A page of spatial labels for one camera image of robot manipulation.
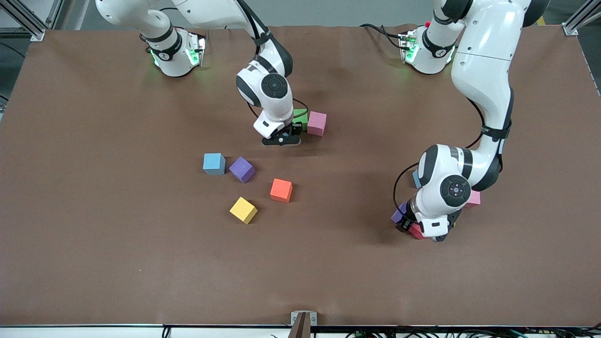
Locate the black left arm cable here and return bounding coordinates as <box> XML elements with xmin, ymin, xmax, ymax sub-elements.
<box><xmin>393</xmin><ymin>96</ymin><xmax>486</xmax><ymax>222</ymax></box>

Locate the grey metal edge bracket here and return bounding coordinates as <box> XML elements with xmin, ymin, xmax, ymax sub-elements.
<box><xmin>288</xmin><ymin>310</ymin><xmax>318</xmax><ymax>338</ymax></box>

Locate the orange foam cube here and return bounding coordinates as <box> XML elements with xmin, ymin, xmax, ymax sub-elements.
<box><xmin>270</xmin><ymin>178</ymin><xmax>293</xmax><ymax>204</ymax></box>

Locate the aluminium frame profile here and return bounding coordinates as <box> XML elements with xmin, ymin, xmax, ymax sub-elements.
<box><xmin>0</xmin><ymin>0</ymin><xmax>47</xmax><ymax>42</ymax></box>
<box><xmin>562</xmin><ymin>0</ymin><xmax>601</xmax><ymax>37</ymax></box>

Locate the brown table mat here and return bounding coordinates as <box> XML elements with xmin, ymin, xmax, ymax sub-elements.
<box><xmin>0</xmin><ymin>24</ymin><xmax>601</xmax><ymax>327</ymax></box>

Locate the black left base cable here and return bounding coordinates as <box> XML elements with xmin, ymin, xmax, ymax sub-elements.
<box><xmin>359</xmin><ymin>23</ymin><xmax>404</xmax><ymax>50</ymax></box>

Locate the yellow foam cube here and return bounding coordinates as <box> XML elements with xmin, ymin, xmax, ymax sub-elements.
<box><xmin>229</xmin><ymin>196</ymin><xmax>258</xmax><ymax>225</ymax></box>

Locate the purple foam cube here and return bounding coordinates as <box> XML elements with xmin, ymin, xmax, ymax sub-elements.
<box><xmin>229</xmin><ymin>156</ymin><xmax>257</xmax><ymax>184</ymax></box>
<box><xmin>390</xmin><ymin>202</ymin><xmax>411</xmax><ymax>225</ymax></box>

